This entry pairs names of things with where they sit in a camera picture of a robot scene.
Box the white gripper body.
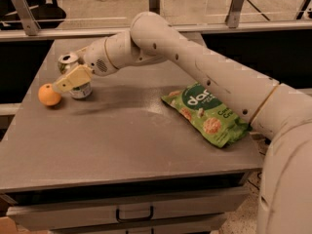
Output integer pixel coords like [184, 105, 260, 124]
[77, 37, 114, 76]

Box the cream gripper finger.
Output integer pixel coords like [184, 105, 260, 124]
[52, 64, 93, 94]

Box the crushed 7up soda can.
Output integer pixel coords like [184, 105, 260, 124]
[58, 53, 92, 99]

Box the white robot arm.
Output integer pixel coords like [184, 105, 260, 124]
[53, 12, 312, 234]

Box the orange fruit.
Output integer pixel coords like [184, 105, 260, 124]
[38, 84, 61, 106]

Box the black office chair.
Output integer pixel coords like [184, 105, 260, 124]
[0, 0, 66, 30]

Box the green dang chips bag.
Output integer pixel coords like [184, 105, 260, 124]
[161, 83, 251, 148]

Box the grey cabinet drawer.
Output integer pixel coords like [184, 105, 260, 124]
[7, 186, 248, 231]

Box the lower grey drawer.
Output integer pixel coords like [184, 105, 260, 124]
[49, 214, 226, 234]

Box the left metal rail bracket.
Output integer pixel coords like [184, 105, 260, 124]
[11, 0, 41, 36]

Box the right metal rail bracket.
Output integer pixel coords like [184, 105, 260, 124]
[225, 0, 245, 28]

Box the black drawer handle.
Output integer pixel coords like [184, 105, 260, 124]
[115, 206, 154, 223]

